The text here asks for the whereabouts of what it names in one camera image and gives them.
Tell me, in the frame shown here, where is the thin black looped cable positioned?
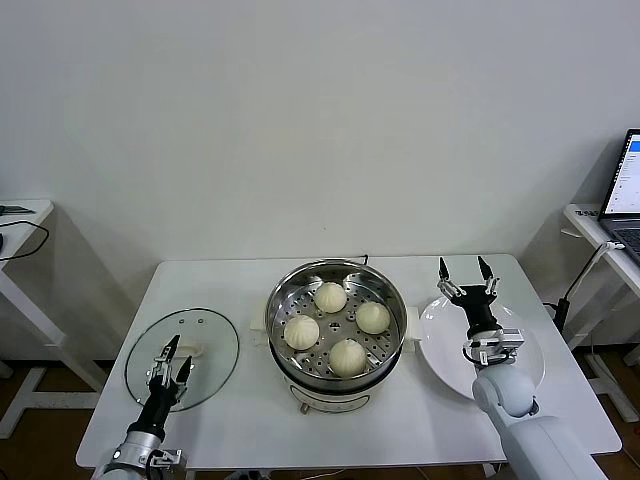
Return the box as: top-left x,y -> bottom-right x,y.
0,219 -> 52,261

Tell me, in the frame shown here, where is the glass lid with white handle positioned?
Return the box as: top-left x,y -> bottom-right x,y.
124,308 -> 241,412

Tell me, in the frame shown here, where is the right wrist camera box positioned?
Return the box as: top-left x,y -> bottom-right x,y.
492,327 -> 525,351

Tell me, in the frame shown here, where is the white laptop cable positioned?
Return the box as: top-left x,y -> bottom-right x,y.
564,241 -> 626,304

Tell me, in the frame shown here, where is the white steamed baozi bun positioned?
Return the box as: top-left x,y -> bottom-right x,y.
354,301 -> 392,335
328,339 -> 367,377
313,282 -> 348,315
283,314 -> 321,351

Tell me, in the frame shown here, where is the white side table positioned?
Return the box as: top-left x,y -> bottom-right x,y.
563,202 -> 640,424
0,199 -> 109,441

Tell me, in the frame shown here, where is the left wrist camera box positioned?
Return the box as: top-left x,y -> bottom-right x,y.
147,447 -> 187,471

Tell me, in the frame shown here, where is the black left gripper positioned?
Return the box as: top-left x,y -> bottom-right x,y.
130,334 -> 195,436

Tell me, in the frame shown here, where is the white round plate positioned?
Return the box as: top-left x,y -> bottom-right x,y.
418,294 -> 546,401

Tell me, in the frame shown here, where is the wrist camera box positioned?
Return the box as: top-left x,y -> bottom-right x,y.
492,327 -> 525,351
147,447 -> 187,471

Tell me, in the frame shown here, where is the white electric cooker base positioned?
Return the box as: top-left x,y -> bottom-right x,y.
249,298 -> 422,416

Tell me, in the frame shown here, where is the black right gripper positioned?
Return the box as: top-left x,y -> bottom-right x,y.
436,255 -> 504,332

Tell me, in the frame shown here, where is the open grey laptop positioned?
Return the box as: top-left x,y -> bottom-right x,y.
598,128 -> 640,265

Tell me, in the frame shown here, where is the perforated steel steamer basket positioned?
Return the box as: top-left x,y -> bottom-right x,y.
265,258 -> 408,394

